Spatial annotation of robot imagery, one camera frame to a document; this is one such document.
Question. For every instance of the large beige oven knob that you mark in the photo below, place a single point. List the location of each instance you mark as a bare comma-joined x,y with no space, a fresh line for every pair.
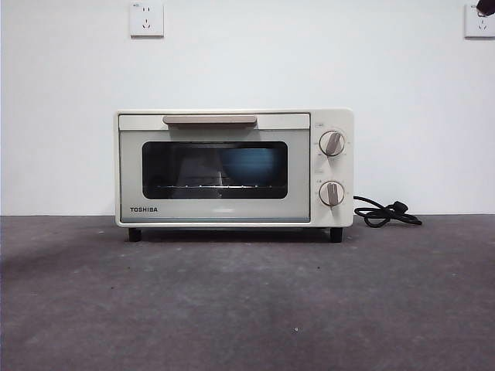
333,143

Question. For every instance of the blue ribbed bowl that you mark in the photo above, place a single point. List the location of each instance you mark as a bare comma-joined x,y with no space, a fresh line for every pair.
247,166

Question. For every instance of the cream Toshiba toaster oven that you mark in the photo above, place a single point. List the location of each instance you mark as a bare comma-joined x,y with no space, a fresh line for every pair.
344,170

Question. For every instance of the white wall socket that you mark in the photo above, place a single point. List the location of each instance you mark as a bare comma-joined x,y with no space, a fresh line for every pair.
479,27
147,21

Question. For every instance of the small beige oven knob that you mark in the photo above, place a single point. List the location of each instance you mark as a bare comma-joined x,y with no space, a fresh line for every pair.
332,192

